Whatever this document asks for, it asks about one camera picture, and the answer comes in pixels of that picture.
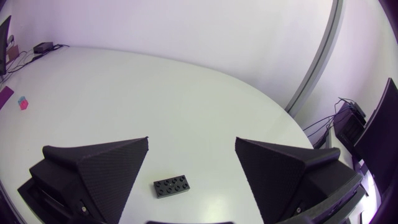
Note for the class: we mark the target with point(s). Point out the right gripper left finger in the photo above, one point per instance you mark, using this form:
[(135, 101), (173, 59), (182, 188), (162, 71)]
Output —
[(102, 174)]

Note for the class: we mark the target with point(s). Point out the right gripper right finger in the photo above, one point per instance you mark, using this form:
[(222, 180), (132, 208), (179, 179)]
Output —
[(280, 177)]

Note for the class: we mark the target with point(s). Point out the black toy brick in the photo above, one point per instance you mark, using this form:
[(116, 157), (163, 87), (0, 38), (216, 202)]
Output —
[(171, 185)]

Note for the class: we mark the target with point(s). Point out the black electronics box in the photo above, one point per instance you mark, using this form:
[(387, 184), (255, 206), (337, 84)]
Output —
[(348, 124)]

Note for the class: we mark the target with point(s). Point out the red toy brick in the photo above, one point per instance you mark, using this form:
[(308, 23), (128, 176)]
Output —
[(24, 104)]

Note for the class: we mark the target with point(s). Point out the black chair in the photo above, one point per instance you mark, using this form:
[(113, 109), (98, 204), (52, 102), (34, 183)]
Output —
[(377, 137)]

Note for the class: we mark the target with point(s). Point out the light blue toy brick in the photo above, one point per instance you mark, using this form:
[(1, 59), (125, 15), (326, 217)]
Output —
[(21, 99)]

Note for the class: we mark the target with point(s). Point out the dark mat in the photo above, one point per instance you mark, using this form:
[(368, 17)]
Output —
[(5, 96)]

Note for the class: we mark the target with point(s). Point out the black power brick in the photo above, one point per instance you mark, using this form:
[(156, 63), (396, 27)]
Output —
[(43, 47)]

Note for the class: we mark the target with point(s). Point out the dark screen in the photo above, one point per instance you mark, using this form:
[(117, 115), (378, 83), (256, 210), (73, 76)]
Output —
[(3, 46)]

